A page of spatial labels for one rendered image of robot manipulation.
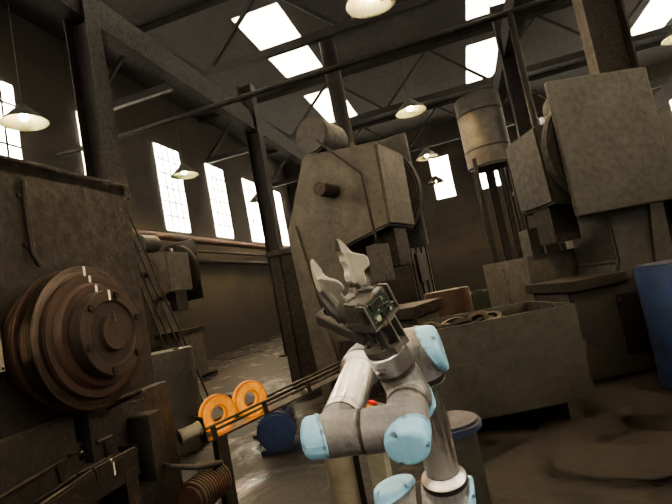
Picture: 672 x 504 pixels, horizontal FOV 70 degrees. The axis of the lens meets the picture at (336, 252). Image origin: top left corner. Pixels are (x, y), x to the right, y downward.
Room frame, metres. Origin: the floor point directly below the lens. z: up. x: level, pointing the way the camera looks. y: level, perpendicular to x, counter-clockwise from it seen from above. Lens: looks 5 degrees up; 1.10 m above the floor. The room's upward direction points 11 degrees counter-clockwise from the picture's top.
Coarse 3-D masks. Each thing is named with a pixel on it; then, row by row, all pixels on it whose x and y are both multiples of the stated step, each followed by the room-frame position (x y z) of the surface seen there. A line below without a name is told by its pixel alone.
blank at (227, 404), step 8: (208, 400) 1.99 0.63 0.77; (216, 400) 2.01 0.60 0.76; (224, 400) 2.04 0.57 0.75; (232, 400) 2.06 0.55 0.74; (200, 408) 1.99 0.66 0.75; (208, 408) 1.99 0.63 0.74; (224, 408) 2.04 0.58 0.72; (232, 408) 2.06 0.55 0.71; (200, 416) 1.97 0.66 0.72; (208, 416) 1.98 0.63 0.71; (224, 416) 2.04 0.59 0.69; (208, 424) 1.98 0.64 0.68
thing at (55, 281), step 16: (64, 272) 1.51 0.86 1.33; (80, 272) 1.57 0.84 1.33; (96, 272) 1.64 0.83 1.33; (48, 288) 1.44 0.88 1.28; (32, 304) 1.41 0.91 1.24; (32, 320) 1.38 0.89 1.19; (16, 336) 1.39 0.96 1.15; (32, 336) 1.37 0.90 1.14; (32, 352) 1.36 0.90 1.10; (32, 368) 1.39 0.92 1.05; (48, 368) 1.41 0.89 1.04; (32, 384) 1.41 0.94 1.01; (48, 384) 1.40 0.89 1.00; (128, 384) 1.71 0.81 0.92; (48, 400) 1.46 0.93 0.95; (64, 400) 1.45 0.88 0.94; (80, 400) 1.50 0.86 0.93; (96, 400) 1.56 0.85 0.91; (112, 400) 1.63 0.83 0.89
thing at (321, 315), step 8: (320, 312) 0.92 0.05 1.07; (320, 320) 0.91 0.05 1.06; (328, 320) 0.90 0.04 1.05; (328, 328) 0.91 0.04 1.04; (336, 328) 0.89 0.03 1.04; (344, 328) 0.88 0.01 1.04; (344, 336) 0.89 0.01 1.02; (352, 336) 0.88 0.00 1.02; (360, 336) 0.86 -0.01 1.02; (360, 344) 0.88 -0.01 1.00
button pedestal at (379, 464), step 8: (368, 400) 2.18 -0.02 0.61; (368, 456) 2.03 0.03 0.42; (376, 456) 2.02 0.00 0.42; (384, 456) 2.03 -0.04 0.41; (368, 464) 2.03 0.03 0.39; (376, 464) 2.02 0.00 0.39; (384, 464) 2.01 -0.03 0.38; (376, 472) 2.02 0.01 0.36; (384, 472) 2.01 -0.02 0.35; (376, 480) 2.02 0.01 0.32
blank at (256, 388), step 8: (240, 384) 2.11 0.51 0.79; (248, 384) 2.11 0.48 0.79; (256, 384) 2.14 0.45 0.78; (240, 392) 2.09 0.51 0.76; (256, 392) 2.14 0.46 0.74; (264, 392) 2.16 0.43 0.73; (240, 400) 2.08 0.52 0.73; (256, 400) 2.14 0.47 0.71; (240, 408) 2.08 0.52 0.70; (256, 408) 2.13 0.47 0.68; (248, 416) 2.10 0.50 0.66
